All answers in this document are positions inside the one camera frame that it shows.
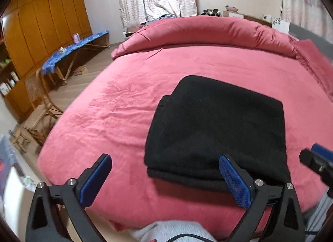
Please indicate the right white curtain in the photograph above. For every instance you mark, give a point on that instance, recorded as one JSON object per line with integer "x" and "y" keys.
{"x": 309, "y": 14}

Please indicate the black knitted garment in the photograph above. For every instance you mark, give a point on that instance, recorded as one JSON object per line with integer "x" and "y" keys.
{"x": 204, "y": 119}

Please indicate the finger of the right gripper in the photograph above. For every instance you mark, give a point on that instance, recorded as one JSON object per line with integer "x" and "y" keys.
{"x": 322, "y": 151}
{"x": 319, "y": 165}

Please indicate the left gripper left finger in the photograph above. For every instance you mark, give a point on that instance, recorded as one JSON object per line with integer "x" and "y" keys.
{"x": 44, "y": 221}

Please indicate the grey headboard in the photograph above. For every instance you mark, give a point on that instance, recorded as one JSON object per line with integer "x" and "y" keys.
{"x": 322, "y": 44}

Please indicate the orange wooden wardrobe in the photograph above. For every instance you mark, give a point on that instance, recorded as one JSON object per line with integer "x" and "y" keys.
{"x": 32, "y": 31}

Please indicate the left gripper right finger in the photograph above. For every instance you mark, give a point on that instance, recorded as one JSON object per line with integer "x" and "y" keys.
{"x": 285, "y": 222}

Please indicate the rattan chair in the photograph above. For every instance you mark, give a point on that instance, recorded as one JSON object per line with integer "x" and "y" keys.
{"x": 45, "y": 112}

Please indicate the pink rolled duvet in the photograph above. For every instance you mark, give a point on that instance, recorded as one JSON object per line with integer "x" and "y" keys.
{"x": 207, "y": 30}

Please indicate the blue ironing board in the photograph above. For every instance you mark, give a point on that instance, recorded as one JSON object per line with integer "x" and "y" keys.
{"x": 95, "y": 42}

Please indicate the grey trousers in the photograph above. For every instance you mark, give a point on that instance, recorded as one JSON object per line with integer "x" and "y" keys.
{"x": 174, "y": 230}

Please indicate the pink ruffled pillow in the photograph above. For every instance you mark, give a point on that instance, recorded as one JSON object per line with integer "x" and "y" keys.
{"x": 315, "y": 62}

